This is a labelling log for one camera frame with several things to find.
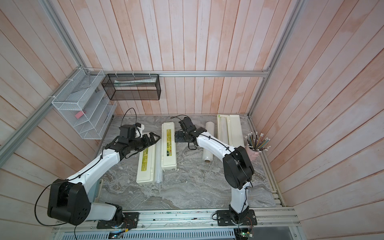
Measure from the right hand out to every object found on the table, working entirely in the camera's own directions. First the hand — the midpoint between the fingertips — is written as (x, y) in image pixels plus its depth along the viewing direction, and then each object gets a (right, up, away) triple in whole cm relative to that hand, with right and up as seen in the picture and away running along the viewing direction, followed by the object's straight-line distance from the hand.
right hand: (181, 135), depth 92 cm
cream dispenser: (-20, -17, -9) cm, 28 cm away
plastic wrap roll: (+16, -13, 0) cm, 20 cm away
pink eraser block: (-57, +13, -10) cm, 59 cm away
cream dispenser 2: (-8, -7, -1) cm, 11 cm away
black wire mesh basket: (-36, +35, +12) cm, 51 cm away
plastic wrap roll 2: (+30, +4, +11) cm, 32 cm away
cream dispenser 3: (+33, +4, +9) cm, 34 cm away
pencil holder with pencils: (+47, -6, 0) cm, 47 cm away
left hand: (-15, -3, -8) cm, 17 cm away
